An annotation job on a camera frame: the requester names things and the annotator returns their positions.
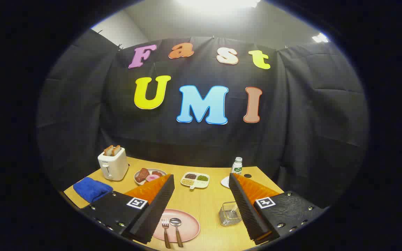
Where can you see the white toaster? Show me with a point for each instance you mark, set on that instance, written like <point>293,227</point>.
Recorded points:
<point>114,166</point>

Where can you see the pile of green beans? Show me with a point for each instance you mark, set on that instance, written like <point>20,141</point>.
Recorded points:
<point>202,178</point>

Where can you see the pile of dark beans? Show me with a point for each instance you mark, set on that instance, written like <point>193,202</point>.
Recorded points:
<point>191,176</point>

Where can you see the white square coaster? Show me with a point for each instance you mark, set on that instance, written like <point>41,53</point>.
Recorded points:
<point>225,182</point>

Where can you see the small ceiling light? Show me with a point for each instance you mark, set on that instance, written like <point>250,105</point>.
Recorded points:
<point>320,37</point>

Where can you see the pink plate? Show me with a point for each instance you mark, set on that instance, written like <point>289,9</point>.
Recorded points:
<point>188,226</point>

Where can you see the large brown meat patty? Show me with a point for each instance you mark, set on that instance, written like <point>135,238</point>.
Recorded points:
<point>142,175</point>

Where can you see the small brown meat patty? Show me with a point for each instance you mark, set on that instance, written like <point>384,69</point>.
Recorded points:
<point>156,173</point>

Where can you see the white drink bottle green cap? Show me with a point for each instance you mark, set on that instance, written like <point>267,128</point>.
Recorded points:
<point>237,167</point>

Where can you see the white divided tray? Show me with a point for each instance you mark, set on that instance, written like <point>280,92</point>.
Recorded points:
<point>195,184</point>

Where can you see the pile of yellow beans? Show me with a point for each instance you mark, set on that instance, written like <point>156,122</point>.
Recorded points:
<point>187,182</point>

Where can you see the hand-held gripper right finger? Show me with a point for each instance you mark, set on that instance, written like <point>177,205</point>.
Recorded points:
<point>244,209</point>

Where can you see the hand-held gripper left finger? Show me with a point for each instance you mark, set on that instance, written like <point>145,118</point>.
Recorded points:
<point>159,209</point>

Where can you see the toast slice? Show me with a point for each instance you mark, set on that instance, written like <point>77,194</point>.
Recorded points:
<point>108,150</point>
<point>116,150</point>

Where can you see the large ceiling light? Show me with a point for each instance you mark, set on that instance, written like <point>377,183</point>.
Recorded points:
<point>218,2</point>

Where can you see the white plate with food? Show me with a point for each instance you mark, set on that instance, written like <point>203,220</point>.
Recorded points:
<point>138,182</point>

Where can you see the blue towel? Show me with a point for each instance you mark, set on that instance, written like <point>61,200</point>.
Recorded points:
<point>92,189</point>

